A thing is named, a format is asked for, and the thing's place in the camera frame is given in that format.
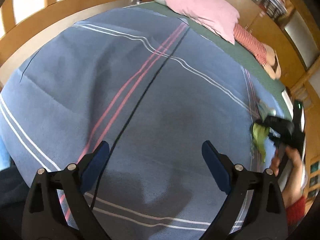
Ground lime green wrapper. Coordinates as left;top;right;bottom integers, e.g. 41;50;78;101
252;122;270;163

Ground person's right hand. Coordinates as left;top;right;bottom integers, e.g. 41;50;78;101
269;146;306;209

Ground light blue white tissue wad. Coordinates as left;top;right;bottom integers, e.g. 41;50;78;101
257;100;277;120

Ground white flat tray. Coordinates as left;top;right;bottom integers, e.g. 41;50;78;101
281;88;306;159

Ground green bed mat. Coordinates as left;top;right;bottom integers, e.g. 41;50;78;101
133;2;291;119

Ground striped plush doll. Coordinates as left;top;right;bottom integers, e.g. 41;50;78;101
234;23;281;80

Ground frosted window right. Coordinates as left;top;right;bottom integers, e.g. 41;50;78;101
284;10;319;70

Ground stack of books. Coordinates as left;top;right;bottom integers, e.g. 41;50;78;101
259;0;287;21

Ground blue striped blanket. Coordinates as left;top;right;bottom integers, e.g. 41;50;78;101
1;7;285;239

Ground pink pillow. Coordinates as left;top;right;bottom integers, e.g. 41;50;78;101
165;0;240;44

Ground wooden wall cabinets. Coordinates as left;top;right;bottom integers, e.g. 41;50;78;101
199;0;320;205

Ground wooden bed rail left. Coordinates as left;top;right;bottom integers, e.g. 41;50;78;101
1;0;117;86

